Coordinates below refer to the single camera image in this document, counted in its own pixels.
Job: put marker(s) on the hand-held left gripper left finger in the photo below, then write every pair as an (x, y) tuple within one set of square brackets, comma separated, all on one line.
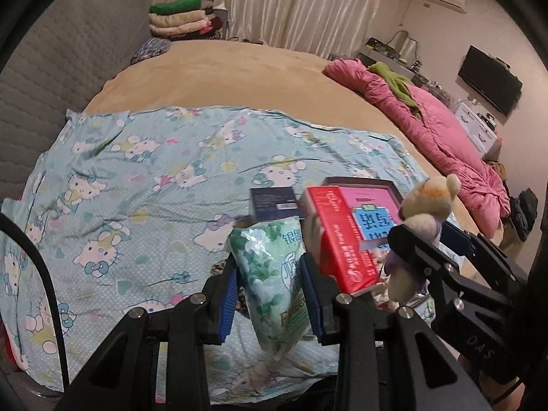
[(227, 308)]

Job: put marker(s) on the dark patterned cloth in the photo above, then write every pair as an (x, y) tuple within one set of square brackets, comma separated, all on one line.
[(150, 49)]

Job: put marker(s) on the stack of folded clothes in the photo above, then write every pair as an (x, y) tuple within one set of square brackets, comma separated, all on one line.
[(180, 17)]

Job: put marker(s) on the person's right forearm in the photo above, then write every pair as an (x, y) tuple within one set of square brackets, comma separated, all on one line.
[(509, 402)]

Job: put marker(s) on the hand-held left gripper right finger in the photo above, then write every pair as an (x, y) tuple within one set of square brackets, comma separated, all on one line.
[(311, 304)]

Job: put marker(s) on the beige plush bear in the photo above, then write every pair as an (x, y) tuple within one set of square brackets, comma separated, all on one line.
[(428, 201)]

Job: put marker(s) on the white curtain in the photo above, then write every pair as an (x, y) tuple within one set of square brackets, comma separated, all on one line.
[(299, 4)]

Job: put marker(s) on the dark blue box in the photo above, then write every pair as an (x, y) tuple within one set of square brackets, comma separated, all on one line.
[(274, 203)]

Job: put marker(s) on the green floral tissue pack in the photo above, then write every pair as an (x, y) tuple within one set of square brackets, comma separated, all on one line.
[(265, 274)]

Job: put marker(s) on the blue cartoon printed blanket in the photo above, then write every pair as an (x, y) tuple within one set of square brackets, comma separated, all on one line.
[(128, 180)]

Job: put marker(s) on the white drawer cabinet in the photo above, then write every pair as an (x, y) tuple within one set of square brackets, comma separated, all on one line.
[(471, 122)]

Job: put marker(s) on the ornate table mirror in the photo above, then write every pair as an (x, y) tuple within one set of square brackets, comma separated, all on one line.
[(402, 47)]

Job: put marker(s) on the cluttered dressing table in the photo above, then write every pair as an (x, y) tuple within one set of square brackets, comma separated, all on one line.
[(376, 49)]

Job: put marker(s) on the grey quilted headboard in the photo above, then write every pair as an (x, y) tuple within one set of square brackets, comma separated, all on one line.
[(51, 72)]

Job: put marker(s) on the brown patterned item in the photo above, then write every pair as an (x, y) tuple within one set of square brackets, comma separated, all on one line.
[(496, 170)]

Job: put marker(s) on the pink printed cardboard box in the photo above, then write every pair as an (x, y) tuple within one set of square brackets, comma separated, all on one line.
[(376, 201)]

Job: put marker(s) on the green cloth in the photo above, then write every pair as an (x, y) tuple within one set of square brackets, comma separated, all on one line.
[(394, 79)]

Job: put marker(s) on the pink quilt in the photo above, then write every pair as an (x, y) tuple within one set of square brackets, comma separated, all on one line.
[(449, 145)]

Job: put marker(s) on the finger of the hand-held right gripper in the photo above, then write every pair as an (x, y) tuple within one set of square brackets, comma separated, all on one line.
[(458, 237), (409, 242)]

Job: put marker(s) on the tan bed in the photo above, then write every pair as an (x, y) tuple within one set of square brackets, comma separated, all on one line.
[(257, 77)]

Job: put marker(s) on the black wall television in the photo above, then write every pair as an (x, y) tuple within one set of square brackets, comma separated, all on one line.
[(488, 79)]

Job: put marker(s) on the black bag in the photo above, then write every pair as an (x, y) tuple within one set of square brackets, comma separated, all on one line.
[(524, 214)]

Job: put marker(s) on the red tissue pack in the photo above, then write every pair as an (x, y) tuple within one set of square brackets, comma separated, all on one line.
[(342, 239)]

